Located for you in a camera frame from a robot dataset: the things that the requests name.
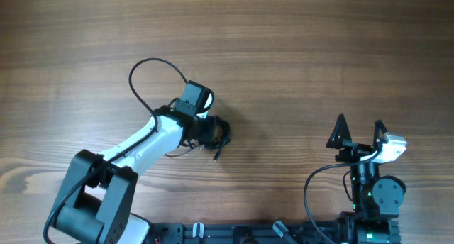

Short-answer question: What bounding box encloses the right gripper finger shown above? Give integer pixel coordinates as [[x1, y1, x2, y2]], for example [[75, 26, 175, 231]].
[[326, 113, 352, 149], [372, 119, 387, 148]]

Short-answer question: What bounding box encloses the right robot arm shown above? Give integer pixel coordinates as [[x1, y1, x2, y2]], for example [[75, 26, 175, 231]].
[[326, 114, 407, 244]]

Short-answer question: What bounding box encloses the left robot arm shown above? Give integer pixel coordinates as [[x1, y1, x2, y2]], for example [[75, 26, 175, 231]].
[[43, 105, 230, 243]]

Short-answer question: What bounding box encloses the left camera black cable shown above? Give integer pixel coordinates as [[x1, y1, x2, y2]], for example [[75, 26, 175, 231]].
[[43, 57, 189, 244]]

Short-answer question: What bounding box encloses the camera black cable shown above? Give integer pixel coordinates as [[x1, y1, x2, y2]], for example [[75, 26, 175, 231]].
[[303, 150, 382, 244], [43, 57, 189, 244]]

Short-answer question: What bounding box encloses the right camera black cable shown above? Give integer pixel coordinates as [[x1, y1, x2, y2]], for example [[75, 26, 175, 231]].
[[303, 150, 382, 244]]

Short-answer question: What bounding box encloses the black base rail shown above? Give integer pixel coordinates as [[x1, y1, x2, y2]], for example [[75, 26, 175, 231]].
[[148, 221, 402, 244]]

